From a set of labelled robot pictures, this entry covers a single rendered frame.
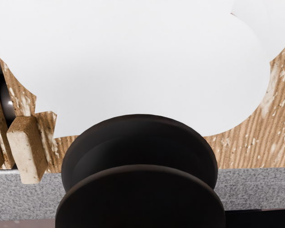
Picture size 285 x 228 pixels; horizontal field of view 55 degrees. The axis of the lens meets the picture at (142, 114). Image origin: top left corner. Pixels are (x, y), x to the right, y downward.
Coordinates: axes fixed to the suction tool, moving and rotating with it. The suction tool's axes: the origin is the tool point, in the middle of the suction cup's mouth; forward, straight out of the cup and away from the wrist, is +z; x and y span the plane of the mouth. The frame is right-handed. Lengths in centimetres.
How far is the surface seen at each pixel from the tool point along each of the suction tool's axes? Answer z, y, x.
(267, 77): 9.9, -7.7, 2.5
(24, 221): 109, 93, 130
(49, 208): 17.3, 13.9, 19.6
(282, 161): 15.2, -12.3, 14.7
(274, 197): 17.3, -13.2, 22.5
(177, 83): 8.9, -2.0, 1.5
